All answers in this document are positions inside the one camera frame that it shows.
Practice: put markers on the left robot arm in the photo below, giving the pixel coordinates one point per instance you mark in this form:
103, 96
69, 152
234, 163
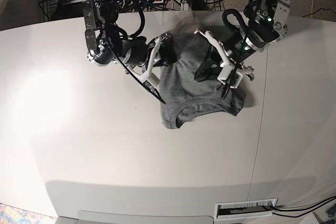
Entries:
262, 23

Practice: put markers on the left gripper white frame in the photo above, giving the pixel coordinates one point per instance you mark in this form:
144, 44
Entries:
222, 60

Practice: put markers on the table cable grommet box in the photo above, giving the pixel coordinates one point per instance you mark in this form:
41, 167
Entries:
244, 209

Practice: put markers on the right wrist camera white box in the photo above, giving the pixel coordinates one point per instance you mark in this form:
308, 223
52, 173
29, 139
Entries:
151, 81

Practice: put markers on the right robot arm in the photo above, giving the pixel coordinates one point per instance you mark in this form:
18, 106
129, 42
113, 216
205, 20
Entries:
106, 41

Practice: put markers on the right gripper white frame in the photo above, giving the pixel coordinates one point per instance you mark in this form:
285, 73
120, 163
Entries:
159, 52

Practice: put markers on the grey T-shirt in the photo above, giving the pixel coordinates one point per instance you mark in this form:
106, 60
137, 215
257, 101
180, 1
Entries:
185, 98

